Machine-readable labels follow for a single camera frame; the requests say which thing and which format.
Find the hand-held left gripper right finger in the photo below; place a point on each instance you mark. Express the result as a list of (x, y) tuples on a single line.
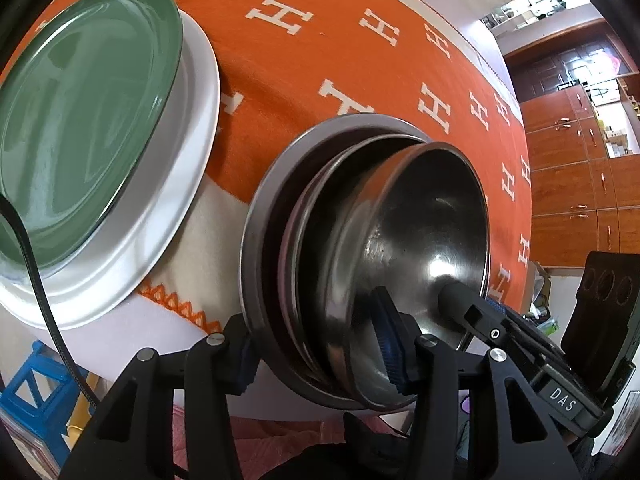
[(387, 340)]

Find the dark cloth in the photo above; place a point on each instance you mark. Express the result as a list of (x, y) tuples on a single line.
[(370, 440)]

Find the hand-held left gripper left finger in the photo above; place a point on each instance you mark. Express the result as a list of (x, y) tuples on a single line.
[(246, 360)]

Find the pink steel-lined bowl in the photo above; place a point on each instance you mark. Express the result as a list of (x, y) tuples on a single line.
[(325, 195)]

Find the blue plastic step stool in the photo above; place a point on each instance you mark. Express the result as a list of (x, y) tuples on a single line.
[(30, 390)]

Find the green plate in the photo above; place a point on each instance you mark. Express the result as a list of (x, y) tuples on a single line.
[(85, 110)]

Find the white oval plate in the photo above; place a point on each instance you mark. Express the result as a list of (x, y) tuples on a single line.
[(165, 210)]

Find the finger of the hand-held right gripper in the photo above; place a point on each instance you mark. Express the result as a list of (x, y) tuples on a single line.
[(497, 306), (455, 300)]

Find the wooden open shelf unit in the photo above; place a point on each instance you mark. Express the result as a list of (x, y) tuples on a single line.
[(620, 125)]

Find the cardboard box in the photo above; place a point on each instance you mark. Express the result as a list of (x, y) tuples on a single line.
[(540, 285)]

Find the dark wooden entrance door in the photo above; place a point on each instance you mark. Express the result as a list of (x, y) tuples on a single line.
[(565, 67)]

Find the large steel bowl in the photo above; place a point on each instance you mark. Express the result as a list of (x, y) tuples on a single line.
[(270, 200)]

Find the person's leg pink trousers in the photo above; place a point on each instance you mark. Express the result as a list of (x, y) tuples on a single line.
[(250, 440)]

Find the wooden floor cabinets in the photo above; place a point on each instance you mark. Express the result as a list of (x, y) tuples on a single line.
[(565, 185)]

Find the small dark steel bowl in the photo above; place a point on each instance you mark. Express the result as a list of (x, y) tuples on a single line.
[(425, 220)]

